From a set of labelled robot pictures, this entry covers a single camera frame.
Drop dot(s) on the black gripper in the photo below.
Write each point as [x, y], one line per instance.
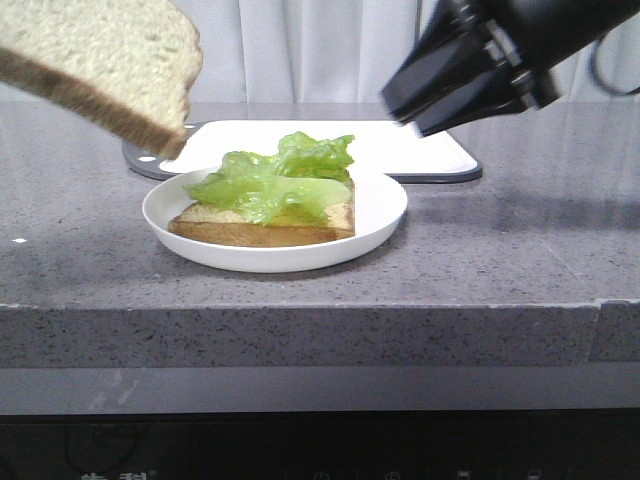
[463, 68]

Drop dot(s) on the green lettuce leaf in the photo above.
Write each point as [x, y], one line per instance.
[299, 183]

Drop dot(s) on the toasted bread slice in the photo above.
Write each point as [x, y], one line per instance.
[203, 222]
[127, 66]

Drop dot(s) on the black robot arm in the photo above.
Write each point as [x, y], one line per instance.
[548, 32]

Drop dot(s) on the white cutting board grey rim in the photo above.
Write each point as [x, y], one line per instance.
[379, 145]

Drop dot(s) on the white round plate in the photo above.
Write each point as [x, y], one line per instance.
[380, 203]

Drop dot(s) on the white pleated curtain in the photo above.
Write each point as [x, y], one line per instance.
[301, 51]

